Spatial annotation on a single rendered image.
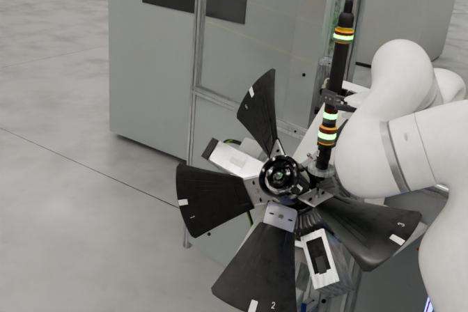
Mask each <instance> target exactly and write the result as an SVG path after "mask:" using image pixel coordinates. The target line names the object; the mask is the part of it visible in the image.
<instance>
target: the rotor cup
mask: <svg viewBox="0 0 468 312"><path fill-rule="evenodd" d="M277 172H282V174H283V176H282V178H281V179H279V180H278V179H276V178H275V175H276V173H277ZM258 181H259V185H260V188H261V189H262V191H263V192H264V193H265V194H266V195H268V196H269V197H270V198H272V199H273V200H274V202H275V203H279V204H281V205H284V206H287V207H289V208H292V209H295V210H297V215H302V214H304V213H306V212H308V211H309V210H311V209H312V207H310V206H308V205H306V204H304V203H302V202H300V201H298V200H297V199H296V198H298V196H300V195H302V194H304V193H306V192H308V191H310V190H312V189H314V188H317V187H316V185H317V182H318V181H317V180H316V179H315V176H314V175H312V174H311V173H309V172H308V171H307V170H306V169H305V168H304V167H303V166H302V165H300V164H299V163H298V162H297V161H296V160H295V159H293V158H292V157H290V156H287V155H277V156H274V157H272V158H270V159H269V160H267V161H266V163H264V164H263V166H262V168H261V170H260V173H259V177H258ZM297 185H300V186H301V187H302V190H301V189H299V188H298V187H297ZM274 198H276V199H277V200H279V201H280V202H278V201H276V200H275V199H274Z"/></svg>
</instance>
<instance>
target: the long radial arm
mask: <svg viewBox="0 0 468 312"><path fill-rule="evenodd" d="M208 161H210V162H212V163H213V164H214V165H215V166H217V167H218V168H220V169H221V170H222V171H224V172H225V173H227V174H232V175H234V176H241V177H242V178H247V177H250V176H256V175H259V173H260V170H261V168H262V166H263V164H264V163H263V162H261V161H259V160H257V159H255V158H253V157H251V156H249V155H247V154H245V153H243V152H241V151H239V150H237V149H235V148H233V147H231V146H228V145H226V144H225V143H222V142H220V141H219V143H218V144H217V146H216V147H215V149H214V150H213V152H212V154H211V156H210V157H209V159H208Z"/></svg>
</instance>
